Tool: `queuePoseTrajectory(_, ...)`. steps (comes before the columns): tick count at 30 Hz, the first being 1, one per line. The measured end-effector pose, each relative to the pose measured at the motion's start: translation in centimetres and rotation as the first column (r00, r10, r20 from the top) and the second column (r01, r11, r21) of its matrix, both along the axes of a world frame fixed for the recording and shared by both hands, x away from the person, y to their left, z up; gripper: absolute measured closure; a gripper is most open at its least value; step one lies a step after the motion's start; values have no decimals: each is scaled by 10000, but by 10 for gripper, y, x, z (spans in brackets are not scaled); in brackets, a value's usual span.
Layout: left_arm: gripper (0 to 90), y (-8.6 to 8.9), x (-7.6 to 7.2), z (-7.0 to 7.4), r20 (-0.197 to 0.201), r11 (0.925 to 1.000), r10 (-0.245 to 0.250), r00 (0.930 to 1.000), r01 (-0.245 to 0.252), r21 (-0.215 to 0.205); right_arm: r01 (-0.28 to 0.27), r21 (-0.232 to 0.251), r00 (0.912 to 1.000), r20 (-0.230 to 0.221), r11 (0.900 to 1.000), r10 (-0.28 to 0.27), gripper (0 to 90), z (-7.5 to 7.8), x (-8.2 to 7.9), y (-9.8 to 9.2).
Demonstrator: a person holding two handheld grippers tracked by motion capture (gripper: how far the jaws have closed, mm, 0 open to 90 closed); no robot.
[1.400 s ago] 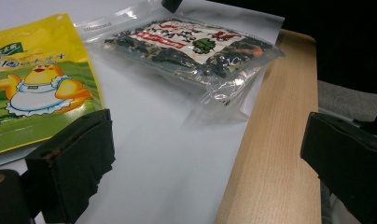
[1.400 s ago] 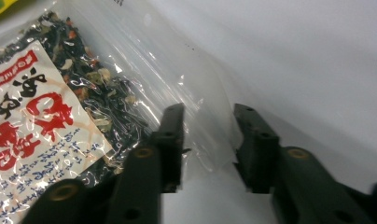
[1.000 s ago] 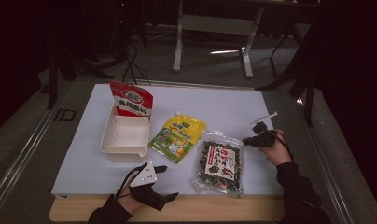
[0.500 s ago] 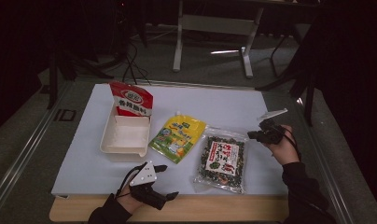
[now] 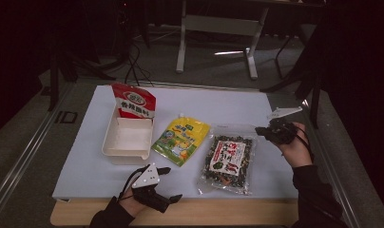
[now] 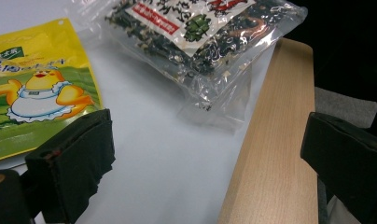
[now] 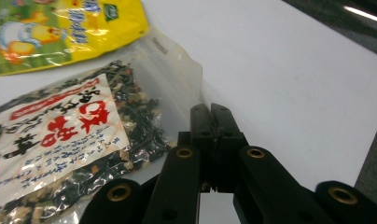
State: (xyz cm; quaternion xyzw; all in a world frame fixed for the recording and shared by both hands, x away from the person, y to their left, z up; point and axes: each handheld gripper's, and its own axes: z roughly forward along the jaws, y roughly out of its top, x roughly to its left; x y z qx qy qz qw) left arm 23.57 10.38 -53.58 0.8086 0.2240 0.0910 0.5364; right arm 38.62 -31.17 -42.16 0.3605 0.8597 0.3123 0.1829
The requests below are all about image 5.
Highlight person's right hand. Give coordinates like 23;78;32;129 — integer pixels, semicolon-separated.
275;122;314;169

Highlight clear bag of dark seaweed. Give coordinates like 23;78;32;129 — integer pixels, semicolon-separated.
198;123;259;196

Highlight white divided storage box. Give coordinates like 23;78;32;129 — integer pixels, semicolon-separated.
101;105;156;165

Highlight black floor cables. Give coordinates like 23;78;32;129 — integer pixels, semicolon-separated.
123;39;155;87

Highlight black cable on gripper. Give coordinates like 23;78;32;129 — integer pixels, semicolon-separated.
288;123;316;163
118;164;150;201

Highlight white metal table frame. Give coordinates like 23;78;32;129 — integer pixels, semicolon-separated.
175;0;327;81

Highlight person's left hand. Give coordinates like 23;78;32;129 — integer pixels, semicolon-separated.
118;186;147;219

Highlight black chair frame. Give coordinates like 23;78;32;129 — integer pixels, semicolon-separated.
259;29;325;129

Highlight black metal stand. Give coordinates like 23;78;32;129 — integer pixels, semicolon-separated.
47;28;118;112

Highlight yellow spout pouch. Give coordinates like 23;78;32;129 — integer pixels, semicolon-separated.
150;113;211;168

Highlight red seasoning packet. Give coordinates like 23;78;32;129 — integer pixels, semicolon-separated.
111;83;157;120

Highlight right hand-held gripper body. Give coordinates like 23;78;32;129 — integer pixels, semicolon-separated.
261;105;304;145

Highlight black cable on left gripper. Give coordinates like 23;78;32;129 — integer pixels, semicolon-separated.
118;164;150;201

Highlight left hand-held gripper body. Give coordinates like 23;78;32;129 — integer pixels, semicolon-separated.
131;162;173;214

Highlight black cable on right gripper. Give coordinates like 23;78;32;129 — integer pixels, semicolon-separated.
288;123;316;163

